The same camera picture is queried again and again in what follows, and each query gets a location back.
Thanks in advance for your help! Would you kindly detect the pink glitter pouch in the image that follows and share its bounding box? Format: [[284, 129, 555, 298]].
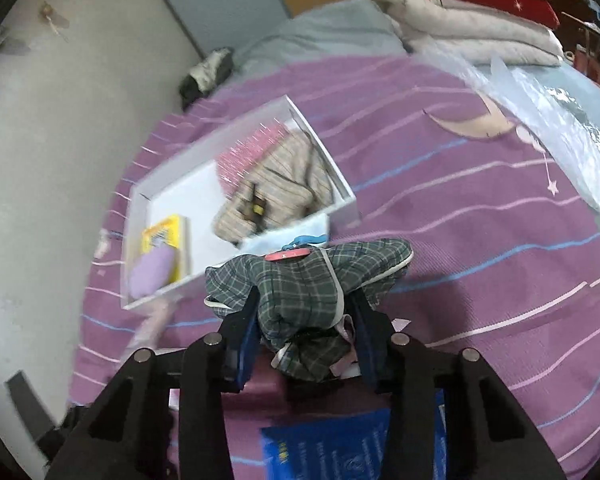
[[215, 119, 301, 196]]

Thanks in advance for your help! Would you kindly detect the purple striped bed sheet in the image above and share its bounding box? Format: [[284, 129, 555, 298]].
[[67, 52, 600, 480]]

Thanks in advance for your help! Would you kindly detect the blue plastic packet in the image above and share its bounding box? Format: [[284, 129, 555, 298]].
[[260, 407, 448, 480]]

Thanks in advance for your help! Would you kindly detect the white box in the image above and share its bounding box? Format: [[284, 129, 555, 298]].
[[120, 94, 361, 311]]

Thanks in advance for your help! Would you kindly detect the dark strap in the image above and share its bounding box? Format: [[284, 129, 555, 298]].
[[5, 370, 81, 461]]

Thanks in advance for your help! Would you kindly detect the green plaid pouch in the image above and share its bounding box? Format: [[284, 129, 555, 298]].
[[204, 239, 415, 381]]

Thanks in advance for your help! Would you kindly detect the black and white plush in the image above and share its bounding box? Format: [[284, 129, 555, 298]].
[[179, 47, 236, 111]]

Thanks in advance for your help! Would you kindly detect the red cushion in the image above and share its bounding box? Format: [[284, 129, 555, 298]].
[[430, 0, 561, 28]]

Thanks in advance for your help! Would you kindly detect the lilac soft pad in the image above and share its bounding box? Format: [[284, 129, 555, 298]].
[[129, 247, 177, 300]]

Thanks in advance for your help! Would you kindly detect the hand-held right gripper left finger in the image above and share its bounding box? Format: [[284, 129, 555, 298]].
[[45, 285, 261, 480]]

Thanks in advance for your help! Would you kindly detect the yellow white tissue pack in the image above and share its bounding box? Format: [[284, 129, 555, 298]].
[[141, 214, 193, 283]]

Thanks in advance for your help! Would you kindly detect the white folded quilt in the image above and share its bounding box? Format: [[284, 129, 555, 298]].
[[372, 0, 566, 66]]

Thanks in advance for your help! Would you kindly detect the clear plastic sheet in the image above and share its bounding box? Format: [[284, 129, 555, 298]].
[[430, 55, 600, 241]]

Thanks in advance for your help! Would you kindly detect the beige plaid pouch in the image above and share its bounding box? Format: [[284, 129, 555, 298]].
[[211, 132, 338, 248]]

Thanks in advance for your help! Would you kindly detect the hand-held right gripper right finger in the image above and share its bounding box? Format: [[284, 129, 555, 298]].
[[347, 290, 568, 480]]

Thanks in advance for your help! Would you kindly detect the cluttered metal shelf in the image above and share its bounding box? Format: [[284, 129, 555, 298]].
[[562, 0, 600, 91]]

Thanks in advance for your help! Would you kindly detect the grey blanket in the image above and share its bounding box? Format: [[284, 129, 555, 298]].
[[235, 0, 411, 78]]

